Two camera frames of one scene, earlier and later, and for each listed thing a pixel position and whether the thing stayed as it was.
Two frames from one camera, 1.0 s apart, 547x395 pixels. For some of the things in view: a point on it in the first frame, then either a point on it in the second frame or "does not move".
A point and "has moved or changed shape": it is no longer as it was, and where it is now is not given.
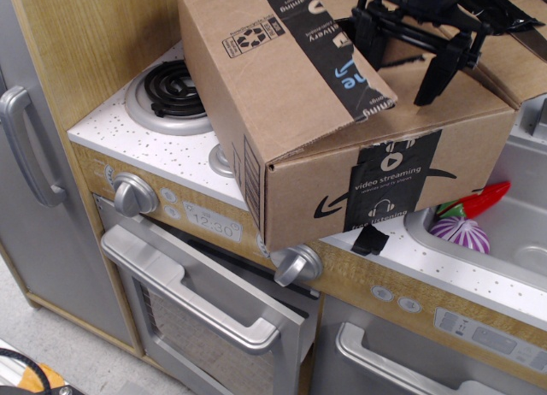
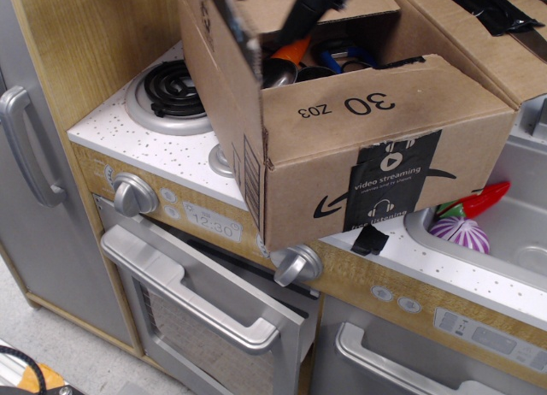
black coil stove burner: x=170 y=87 does not move
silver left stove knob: x=133 y=195 does not move
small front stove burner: x=219 y=162 does not move
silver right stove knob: x=296 y=262 does not move
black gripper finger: x=444 y=68 to x=302 y=18
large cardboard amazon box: x=328 y=144 has moved or changed shape
